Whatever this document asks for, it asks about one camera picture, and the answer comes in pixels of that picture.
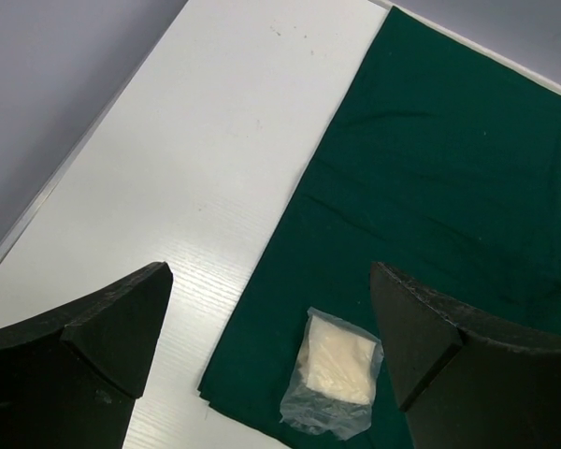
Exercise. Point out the clear bag beige gauze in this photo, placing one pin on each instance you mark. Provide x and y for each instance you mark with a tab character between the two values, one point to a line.
333	384

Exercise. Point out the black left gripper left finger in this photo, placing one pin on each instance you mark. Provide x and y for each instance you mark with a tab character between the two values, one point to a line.
70	376

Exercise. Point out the green surgical drape cloth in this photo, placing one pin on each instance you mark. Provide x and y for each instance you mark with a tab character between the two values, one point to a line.
439	161

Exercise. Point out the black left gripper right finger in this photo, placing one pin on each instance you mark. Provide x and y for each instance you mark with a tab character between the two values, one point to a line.
463	377

